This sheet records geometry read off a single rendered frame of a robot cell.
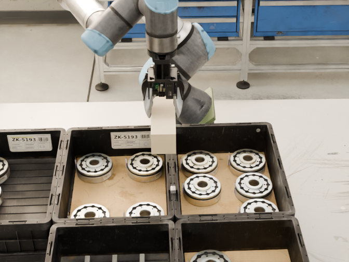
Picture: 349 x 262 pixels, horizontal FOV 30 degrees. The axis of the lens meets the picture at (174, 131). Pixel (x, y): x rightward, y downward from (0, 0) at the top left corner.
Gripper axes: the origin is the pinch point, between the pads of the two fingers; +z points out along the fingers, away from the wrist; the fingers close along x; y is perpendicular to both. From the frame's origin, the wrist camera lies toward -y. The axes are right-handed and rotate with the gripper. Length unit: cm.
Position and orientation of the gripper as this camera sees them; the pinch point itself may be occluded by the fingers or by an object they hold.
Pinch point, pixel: (163, 112)
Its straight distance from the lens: 168.3
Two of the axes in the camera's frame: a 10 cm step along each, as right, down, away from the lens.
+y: 0.1, 5.9, -8.1
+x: 10.0, -0.1, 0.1
